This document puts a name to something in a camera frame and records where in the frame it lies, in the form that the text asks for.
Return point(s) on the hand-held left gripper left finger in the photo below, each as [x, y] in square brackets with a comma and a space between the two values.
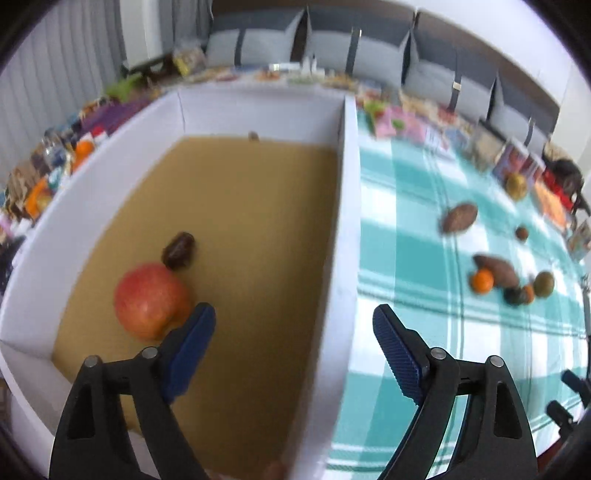
[191, 355]

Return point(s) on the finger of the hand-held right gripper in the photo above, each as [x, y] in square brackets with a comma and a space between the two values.
[575, 382]
[559, 414]

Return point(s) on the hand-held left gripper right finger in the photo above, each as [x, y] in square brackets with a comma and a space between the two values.
[397, 355]

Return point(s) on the red apple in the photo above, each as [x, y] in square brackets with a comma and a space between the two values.
[147, 300]

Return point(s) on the round green fruit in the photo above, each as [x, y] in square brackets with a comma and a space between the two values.
[544, 282]
[516, 185]

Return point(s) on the dark brown date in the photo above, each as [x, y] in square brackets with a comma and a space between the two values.
[178, 251]

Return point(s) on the dark avocado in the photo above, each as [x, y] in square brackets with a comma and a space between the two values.
[514, 296]

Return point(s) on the orange tangerine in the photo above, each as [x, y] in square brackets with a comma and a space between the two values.
[482, 281]

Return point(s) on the brown sweet potato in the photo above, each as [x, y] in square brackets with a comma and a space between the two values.
[498, 268]
[458, 218]

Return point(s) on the white cardboard box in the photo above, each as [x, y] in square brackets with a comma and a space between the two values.
[240, 207]

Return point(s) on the small orange kumquat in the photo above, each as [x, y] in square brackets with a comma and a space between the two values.
[529, 293]

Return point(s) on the teal checked tablecloth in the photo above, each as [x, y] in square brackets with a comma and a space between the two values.
[406, 240]

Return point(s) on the small brown round fruit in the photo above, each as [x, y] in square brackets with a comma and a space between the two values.
[521, 233]

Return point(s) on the black bag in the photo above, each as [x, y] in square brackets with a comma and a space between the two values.
[565, 173]

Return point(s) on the orange packet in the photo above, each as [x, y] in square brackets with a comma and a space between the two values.
[38, 196]

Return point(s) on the small brown nut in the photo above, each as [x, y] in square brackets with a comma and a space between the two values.
[252, 135]

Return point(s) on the colourful card box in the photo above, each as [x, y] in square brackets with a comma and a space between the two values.
[515, 159]

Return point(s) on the orange fruit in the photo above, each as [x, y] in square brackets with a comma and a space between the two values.
[84, 150]

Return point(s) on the green toy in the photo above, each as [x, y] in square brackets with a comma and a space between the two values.
[123, 87]

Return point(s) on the colourful patterned blanket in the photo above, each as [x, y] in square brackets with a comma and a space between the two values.
[337, 81]

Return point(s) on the yellow snack bag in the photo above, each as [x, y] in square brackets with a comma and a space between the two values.
[187, 59]

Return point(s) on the grey sofa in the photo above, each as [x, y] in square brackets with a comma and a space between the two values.
[332, 46]

